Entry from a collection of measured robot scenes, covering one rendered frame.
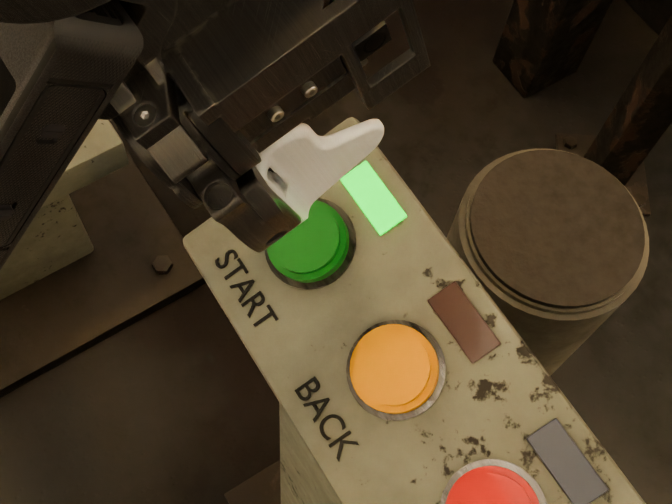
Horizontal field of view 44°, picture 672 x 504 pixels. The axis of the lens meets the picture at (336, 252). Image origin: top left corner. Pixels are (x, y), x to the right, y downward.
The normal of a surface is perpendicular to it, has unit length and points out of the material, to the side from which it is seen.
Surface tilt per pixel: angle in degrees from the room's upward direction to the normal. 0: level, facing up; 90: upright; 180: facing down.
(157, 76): 49
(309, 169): 93
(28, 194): 90
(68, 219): 90
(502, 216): 0
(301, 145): 93
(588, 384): 0
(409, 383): 20
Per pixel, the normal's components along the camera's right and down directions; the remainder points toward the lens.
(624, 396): 0.06, -0.43
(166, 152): 0.15, 0.30
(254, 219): 0.48, 0.71
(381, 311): -0.23, -0.24
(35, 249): 0.55, 0.77
